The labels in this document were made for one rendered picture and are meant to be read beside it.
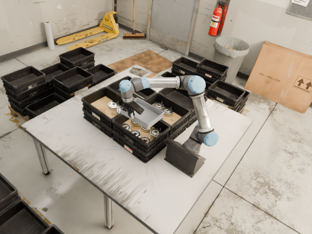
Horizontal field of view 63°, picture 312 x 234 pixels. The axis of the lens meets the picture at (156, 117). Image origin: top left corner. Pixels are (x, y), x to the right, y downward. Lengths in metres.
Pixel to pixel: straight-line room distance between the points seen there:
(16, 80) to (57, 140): 1.44
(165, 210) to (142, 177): 0.32
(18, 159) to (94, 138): 1.18
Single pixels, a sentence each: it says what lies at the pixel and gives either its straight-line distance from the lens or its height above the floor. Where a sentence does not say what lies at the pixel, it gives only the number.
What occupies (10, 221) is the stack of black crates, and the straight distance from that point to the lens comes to 2.35.
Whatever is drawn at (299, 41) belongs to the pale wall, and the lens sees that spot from 4.60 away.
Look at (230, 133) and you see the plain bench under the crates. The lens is 2.57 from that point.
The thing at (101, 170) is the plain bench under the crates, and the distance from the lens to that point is 2.06.
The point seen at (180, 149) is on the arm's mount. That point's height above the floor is 0.92.
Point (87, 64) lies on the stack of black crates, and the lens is 3.79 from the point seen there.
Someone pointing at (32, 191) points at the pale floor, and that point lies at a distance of 2.92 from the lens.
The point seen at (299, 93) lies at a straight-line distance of 4.61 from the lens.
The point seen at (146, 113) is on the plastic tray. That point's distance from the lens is 2.00.
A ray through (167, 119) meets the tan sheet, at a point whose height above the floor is 0.83.
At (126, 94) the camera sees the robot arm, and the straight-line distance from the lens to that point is 1.67.
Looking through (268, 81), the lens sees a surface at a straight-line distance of 4.64.
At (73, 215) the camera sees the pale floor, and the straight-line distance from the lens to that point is 2.69.
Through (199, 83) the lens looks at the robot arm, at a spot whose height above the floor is 1.41.
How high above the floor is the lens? 2.33
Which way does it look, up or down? 40 degrees down
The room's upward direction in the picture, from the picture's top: 8 degrees clockwise
